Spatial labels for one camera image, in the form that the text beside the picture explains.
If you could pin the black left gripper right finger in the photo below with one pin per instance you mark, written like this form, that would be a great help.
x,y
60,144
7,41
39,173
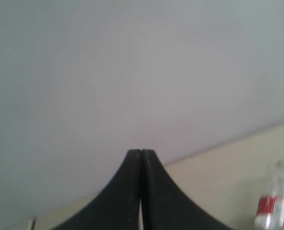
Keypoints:
x,y
164,205

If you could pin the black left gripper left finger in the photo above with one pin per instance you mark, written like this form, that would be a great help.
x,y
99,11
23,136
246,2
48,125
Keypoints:
x,y
116,207

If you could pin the clear red-label cola bottle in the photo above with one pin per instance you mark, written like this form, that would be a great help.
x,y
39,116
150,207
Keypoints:
x,y
270,210

